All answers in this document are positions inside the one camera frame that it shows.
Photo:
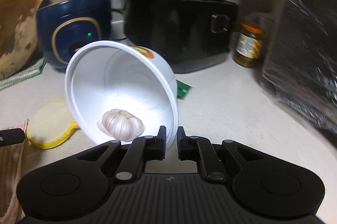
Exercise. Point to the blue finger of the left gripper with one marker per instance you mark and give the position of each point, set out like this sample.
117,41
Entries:
11,137

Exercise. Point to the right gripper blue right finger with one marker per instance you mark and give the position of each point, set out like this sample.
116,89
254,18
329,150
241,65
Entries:
201,151

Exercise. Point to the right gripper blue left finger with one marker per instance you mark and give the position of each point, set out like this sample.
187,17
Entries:
139,152

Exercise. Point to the white paper bowl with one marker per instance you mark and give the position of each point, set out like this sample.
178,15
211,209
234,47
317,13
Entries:
106,75

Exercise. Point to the pink striped dish cloth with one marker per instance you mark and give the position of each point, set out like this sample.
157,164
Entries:
11,170

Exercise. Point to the garlic bulb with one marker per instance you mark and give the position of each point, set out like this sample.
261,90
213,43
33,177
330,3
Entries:
121,125

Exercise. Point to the yellow round sponge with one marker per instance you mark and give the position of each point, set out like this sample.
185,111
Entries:
51,125

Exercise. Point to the green snack bag rear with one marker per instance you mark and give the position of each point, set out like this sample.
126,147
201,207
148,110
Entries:
182,89

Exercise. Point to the green patterned mat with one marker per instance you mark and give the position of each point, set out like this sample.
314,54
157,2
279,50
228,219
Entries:
32,71

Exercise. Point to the sauce jar orange lid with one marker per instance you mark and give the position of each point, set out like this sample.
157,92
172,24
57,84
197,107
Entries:
249,45

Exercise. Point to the navy blue electric kettle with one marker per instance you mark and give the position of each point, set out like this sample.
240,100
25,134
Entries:
66,26

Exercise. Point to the round wooden cutting board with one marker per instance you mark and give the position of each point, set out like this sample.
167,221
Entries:
18,37

